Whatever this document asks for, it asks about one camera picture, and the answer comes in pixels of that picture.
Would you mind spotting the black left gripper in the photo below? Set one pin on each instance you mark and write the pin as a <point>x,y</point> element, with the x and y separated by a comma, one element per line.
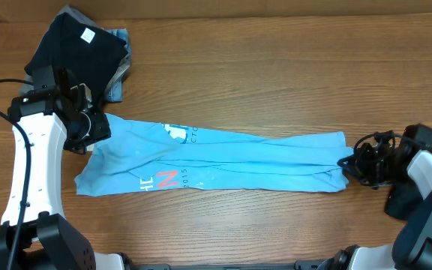
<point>102,132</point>

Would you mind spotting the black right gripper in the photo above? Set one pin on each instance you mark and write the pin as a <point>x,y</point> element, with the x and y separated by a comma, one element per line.
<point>364,163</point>

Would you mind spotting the light blue printed t-shirt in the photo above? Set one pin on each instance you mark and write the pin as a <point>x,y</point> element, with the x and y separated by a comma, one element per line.
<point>150,156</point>

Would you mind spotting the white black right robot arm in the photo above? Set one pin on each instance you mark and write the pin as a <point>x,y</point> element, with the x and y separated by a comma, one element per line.
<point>403,162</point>

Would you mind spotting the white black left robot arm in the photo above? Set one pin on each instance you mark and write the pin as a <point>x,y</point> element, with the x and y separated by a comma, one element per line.
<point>54,116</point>

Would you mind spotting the folded blue denim garment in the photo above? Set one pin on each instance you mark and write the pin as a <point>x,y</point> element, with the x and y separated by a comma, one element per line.
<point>114,90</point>

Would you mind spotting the crumpled black garment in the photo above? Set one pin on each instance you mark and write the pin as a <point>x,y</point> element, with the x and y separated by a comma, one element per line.
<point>402,200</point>

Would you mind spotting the folded black t-shirt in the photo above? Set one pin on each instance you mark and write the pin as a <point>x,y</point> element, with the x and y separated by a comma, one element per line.
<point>91,54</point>

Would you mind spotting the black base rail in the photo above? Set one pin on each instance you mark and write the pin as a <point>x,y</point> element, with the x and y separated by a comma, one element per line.
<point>223,267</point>

